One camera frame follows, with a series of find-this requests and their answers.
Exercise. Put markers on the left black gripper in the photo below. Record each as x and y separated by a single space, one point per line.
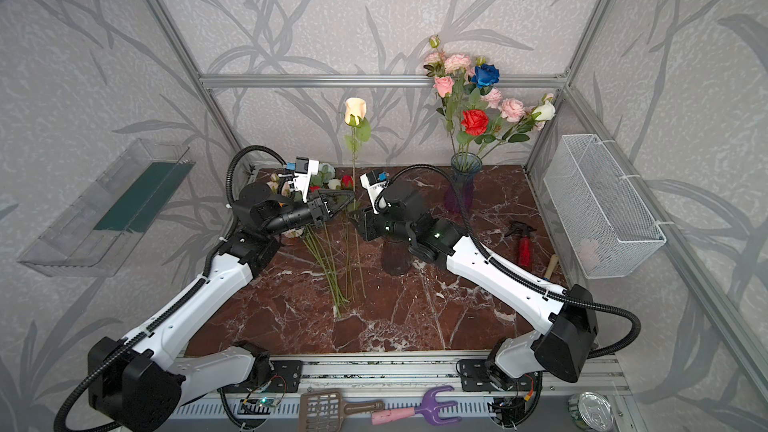
324 207

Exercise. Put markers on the dark red glass vase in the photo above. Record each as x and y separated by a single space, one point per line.
396 260

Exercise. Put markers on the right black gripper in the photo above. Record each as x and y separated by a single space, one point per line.
369 224

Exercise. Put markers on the purple pink garden fork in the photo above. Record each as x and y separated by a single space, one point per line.
429 409

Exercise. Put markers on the brown plastic scoop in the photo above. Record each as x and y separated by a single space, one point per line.
326 410

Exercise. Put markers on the cream peach rose stem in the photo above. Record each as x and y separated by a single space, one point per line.
355 117

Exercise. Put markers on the bunch of artificial flowers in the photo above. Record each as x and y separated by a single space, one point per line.
312 245

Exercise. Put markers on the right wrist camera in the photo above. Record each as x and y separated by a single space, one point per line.
375 183

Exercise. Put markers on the purple glass vase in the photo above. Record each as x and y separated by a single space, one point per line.
465 166

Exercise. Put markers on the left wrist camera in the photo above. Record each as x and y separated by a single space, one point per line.
299 175

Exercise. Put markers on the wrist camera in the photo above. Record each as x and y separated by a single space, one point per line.
299 175
375 183

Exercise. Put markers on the blue rose stem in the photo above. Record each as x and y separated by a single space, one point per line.
485 77

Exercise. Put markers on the white wire mesh basket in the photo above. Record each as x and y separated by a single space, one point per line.
608 225

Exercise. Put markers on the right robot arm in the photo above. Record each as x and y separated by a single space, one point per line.
569 327

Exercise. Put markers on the white rose stem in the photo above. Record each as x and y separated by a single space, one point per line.
525 122

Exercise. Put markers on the metal tin can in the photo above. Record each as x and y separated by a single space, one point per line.
590 411

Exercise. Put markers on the pink flower stem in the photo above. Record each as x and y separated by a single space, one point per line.
503 125
439 62
449 89

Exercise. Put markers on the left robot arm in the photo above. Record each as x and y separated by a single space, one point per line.
139 380

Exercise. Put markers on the large red rose stem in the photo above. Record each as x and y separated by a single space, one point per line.
473 130

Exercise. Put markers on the blue garden trowel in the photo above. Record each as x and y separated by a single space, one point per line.
551 267

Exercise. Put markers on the clear plastic wall shelf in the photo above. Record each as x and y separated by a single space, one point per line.
96 234

